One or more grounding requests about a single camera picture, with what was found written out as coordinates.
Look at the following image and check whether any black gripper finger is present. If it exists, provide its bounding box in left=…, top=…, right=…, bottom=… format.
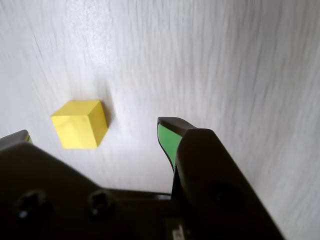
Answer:
left=0, top=129, right=126, bottom=240
left=156, top=116, right=286, bottom=240

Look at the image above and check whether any yellow wooden cube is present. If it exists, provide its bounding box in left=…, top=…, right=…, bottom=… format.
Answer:
left=50, top=99, right=111, bottom=150

